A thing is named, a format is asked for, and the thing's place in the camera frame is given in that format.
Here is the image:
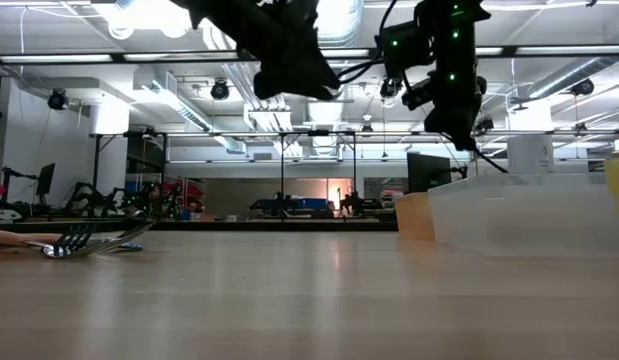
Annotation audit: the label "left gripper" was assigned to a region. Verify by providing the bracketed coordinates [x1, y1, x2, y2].
[238, 0, 342, 101]

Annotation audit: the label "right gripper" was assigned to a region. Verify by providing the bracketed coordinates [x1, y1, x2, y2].
[401, 66, 489, 152]

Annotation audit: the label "black background monitor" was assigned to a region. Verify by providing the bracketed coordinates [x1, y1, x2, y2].
[406, 151, 454, 197]

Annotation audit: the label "white column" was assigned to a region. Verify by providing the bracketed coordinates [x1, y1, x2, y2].
[506, 133, 556, 175]

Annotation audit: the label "orange plastic bin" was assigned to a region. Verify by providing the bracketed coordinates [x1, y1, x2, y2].
[393, 192, 437, 242]

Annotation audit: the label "clear plastic bin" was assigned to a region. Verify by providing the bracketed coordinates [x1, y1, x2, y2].
[427, 172, 619, 259]

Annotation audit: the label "blue background table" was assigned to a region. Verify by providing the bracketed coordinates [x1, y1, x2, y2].
[248, 196, 335, 220]

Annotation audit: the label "red storage bins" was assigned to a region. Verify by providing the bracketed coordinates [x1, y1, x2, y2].
[161, 178, 206, 212]

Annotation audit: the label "background robot arms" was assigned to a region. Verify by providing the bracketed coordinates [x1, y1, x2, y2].
[0, 164, 180, 222]

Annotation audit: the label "black beam with light strips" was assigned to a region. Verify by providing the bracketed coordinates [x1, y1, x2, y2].
[0, 46, 619, 65]

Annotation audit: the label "small black monitor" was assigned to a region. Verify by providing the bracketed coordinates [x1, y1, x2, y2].
[35, 162, 57, 200]

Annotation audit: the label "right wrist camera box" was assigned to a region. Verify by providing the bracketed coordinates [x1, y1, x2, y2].
[380, 20, 434, 67]

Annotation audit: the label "black metal table frame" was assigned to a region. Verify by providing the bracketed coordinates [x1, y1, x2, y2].
[0, 218, 400, 233]

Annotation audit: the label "black background station frame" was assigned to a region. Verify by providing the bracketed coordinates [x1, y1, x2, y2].
[87, 128, 359, 222]

